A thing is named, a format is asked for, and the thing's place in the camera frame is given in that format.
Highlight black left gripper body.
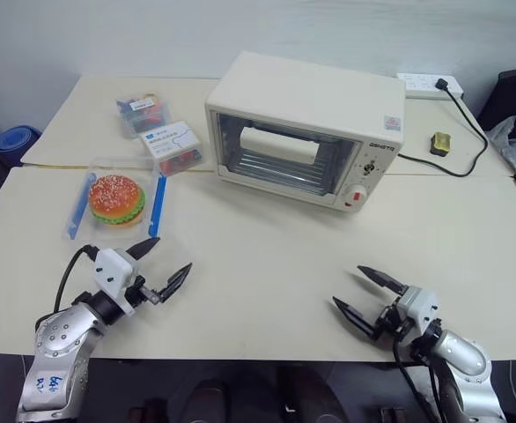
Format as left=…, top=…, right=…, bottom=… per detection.
left=124, top=274, right=162, bottom=308

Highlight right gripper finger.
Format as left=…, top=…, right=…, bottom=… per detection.
left=357, top=264, right=406, bottom=296
left=332, top=296, right=380, bottom=343

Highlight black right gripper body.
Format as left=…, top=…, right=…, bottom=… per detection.
left=373, top=301, right=418, bottom=350

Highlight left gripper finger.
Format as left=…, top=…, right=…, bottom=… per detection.
left=125, top=237, right=162, bottom=263
left=157, top=263, right=194, bottom=305

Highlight white knob with red mark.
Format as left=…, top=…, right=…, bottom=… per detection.
left=347, top=186, right=372, bottom=209

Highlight cream toaster oven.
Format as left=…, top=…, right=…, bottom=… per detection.
left=204, top=51, right=407, bottom=216

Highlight toy hamburger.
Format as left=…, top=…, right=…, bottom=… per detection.
left=88, top=174, right=147, bottom=227

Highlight clear container blue clips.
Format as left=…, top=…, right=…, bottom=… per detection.
left=60, top=156, right=170, bottom=242

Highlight clear box white blue label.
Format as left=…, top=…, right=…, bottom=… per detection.
left=139, top=120, right=208, bottom=178

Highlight clear box colourful parts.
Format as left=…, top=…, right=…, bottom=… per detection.
left=116, top=91, right=173, bottom=140

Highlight yellow black sponge block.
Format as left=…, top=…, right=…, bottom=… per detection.
left=429, top=130, right=453, bottom=157

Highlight clear plastic bag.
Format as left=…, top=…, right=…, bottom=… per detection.
left=485, top=115, right=516, bottom=218

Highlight white power strip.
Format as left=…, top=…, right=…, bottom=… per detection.
left=395, top=71, right=465, bottom=100

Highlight black chair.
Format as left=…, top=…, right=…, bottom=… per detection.
left=476, top=68, right=516, bottom=134

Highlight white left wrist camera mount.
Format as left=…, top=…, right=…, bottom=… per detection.
left=92, top=247, right=137, bottom=316

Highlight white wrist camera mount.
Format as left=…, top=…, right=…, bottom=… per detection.
left=92, top=247, right=137, bottom=316
left=395, top=285, right=439, bottom=337

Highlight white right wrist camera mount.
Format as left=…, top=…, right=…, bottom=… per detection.
left=395, top=285, right=439, bottom=337

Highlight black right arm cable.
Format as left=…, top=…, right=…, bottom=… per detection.
left=391, top=339, right=453, bottom=423

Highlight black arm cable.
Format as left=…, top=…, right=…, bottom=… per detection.
left=54, top=243, right=100, bottom=312
left=391, top=339, right=453, bottom=423

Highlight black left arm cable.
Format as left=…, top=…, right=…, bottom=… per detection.
left=54, top=243, right=100, bottom=312

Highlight glass oven door white handle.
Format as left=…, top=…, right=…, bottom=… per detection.
left=210, top=109, right=368, bottom=200

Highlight black power cable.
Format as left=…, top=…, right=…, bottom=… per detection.
left=397, top=78, right=490, bottom=178

